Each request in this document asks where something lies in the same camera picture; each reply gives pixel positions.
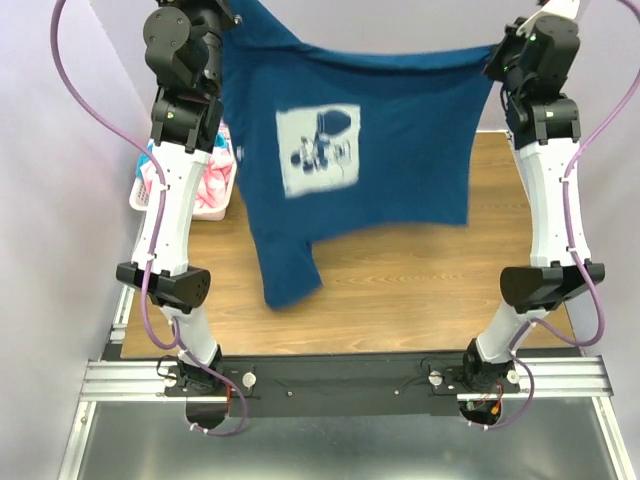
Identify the dark blue t shirt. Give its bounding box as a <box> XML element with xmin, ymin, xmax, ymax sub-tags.
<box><xmin>222</xmin><ymin>1</ymin><xmax>492</xmax><ymax>309</ymax></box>

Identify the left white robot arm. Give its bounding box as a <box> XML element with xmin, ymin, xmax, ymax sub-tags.
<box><xmin>116</xmin><ymin>1</ymin><xmax>237</xmax><ymax>395</ymax></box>

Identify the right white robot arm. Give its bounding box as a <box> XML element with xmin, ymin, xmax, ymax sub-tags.
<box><xmin>459</xmin><ymin>13</ymin><xmax>605</xmax><ymax>392</ymax></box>

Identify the teal t shirt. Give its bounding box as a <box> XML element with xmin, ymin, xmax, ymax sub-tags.
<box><xmin>135</xmin><ymin>124</ymin><xmax>232</xmax><ymax>181</ymax></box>

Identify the pink t shirt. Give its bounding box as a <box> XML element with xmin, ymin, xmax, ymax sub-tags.
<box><xmin>142</xmin><ymin>137</ymin><xmax>238</xmax><ymax>216</ymax></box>

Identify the white plastic laundry basket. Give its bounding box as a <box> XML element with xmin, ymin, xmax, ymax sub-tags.
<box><xmin>128</xmin><ymin>124</ymin><xmax>238</xmax><ymax>222</ymax></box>

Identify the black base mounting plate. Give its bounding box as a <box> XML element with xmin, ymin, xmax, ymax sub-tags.
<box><xmin>156</xmin><ymin>351</ymin><xmax>520</xmax><ymax>426</ymax></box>

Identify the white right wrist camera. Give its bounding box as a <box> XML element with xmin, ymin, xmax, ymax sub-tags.
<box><xmin>516</xmin><ymin>0</ymin><xmax>581</xmax><ymax>37</ymax></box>

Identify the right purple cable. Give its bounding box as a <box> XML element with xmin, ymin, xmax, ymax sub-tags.
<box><xmin>465</xmin><ymin>0</ymin><xmax>640</xmax><ymax>432</ymax></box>

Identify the purple cable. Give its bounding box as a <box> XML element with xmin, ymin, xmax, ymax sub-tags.
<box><xmin>48</xmin><ymin>0</ymin><xmax>251</xmax><ymax>437</ymax></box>
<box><xmin>465</xmin><ymin>0</ymin><xmax>640</xmax><ymax>432</ymax></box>

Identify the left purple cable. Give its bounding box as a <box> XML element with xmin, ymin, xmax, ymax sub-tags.
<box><xmin>48</xmin><ymin>0</ymin><xmax>251</xmax><ymax>437</ymax></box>

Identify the aluminium frame rail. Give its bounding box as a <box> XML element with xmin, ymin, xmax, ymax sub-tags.
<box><xmin>60</xmin><ymin>350</ymin><xmax>635</xmax><ymax>479</ymax></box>

